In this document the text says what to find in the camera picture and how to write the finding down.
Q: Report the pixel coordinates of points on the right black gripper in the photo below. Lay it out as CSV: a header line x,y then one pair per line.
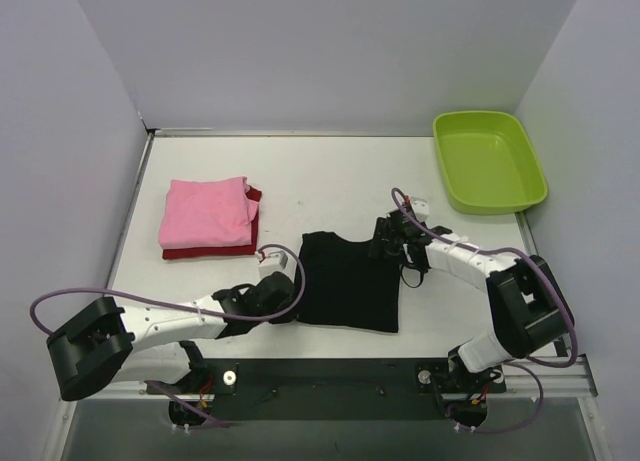
x,y
388,236

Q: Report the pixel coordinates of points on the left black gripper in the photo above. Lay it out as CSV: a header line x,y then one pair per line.
x,y
285,304

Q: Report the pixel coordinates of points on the black t shirt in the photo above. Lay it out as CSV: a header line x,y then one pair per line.
x,y
343,286

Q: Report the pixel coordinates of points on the red t shirt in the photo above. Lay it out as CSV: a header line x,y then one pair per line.
x,y
210,253

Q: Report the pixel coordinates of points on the pink t shirt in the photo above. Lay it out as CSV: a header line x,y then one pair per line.
x,y
207,213

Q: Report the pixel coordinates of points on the green plastic tray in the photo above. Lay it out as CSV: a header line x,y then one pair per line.
x,y
487,163

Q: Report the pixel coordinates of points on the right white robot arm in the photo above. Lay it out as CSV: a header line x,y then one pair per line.
x,y
527,310

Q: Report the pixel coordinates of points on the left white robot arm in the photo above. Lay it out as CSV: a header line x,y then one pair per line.
x,y
106,343

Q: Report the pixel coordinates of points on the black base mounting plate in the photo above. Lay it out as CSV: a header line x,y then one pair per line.
x,y
340,389

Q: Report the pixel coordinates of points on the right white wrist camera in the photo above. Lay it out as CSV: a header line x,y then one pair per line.
x,y
418,207

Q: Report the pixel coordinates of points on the aluminium rail frame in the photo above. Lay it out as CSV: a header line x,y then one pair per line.
x,y
550,371

